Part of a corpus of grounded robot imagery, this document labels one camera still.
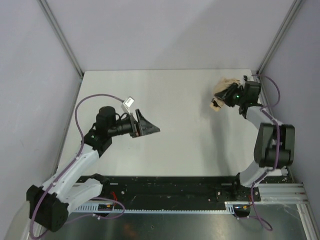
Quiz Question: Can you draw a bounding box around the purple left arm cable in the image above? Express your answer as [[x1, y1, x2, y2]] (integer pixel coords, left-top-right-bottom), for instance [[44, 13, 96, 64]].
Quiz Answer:
[[29, 93, 126, 238]]

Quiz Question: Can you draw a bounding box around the beige folding umbrella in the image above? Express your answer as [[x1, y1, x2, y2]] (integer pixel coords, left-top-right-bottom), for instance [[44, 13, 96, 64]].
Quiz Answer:
[[210, 77, 241, 112]]

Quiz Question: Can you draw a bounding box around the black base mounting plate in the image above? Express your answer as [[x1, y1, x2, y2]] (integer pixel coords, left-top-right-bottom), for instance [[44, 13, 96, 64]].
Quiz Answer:
[[77, 175, 262, 210]]

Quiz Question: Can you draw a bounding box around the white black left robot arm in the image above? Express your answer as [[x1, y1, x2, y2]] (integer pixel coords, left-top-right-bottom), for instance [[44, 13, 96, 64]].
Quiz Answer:
[[26, 106, 160, 232]]

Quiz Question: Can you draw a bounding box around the grey slotted cable duct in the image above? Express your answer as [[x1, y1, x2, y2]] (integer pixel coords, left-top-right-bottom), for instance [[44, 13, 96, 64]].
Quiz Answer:
[[74, 201, 252, 215]]

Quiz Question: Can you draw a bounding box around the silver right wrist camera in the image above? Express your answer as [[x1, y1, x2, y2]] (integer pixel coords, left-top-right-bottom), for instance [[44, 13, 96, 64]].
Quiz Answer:
[[243, 75, 254, 82]]

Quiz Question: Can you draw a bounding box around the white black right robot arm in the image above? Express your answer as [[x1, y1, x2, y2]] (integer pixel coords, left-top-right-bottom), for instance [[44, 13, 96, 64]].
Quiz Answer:
[[210, 78, 295, 188]]

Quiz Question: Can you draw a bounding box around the left aluminium corner post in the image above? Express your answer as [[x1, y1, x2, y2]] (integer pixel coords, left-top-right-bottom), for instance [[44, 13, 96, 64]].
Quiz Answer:
[[37, 0, 85, 77]]

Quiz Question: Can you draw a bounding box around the aluminium corner post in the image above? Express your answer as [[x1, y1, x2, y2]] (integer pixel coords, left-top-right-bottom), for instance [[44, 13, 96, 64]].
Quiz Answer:
[[254, 0, 306, 74], [37, 0, 85, 77]]

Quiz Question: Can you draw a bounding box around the right aluminium corner post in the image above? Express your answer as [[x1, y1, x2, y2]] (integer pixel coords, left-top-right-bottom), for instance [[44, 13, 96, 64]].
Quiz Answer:
[[254, 0, 306, 74]]

